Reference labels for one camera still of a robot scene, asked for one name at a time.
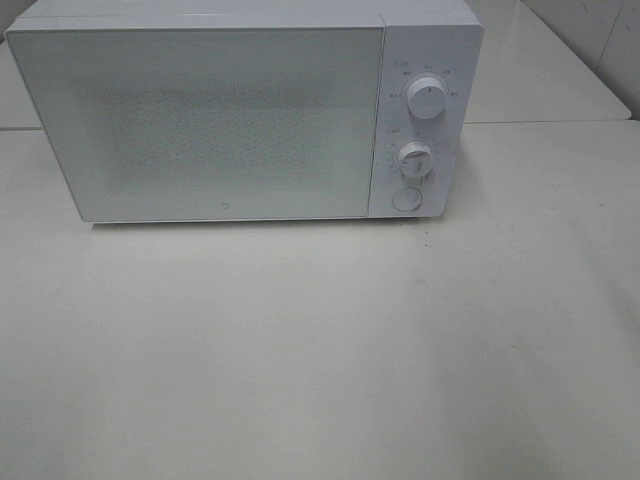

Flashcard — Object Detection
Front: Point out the round white door button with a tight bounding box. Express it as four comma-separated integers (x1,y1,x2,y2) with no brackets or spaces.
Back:
392,188,423,212

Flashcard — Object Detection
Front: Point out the white microwave door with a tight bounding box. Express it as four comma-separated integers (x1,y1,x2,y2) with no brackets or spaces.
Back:
9,28,383,223

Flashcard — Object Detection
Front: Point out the white timer knob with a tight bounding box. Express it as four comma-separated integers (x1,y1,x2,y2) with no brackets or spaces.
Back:
396,142,435,179

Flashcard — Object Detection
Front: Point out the white microwave oven body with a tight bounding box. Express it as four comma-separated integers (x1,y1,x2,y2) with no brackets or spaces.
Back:
5,1,484,222

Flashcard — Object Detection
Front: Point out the upper white power knob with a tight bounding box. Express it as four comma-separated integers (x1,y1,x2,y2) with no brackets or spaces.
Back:
406,75,448,120

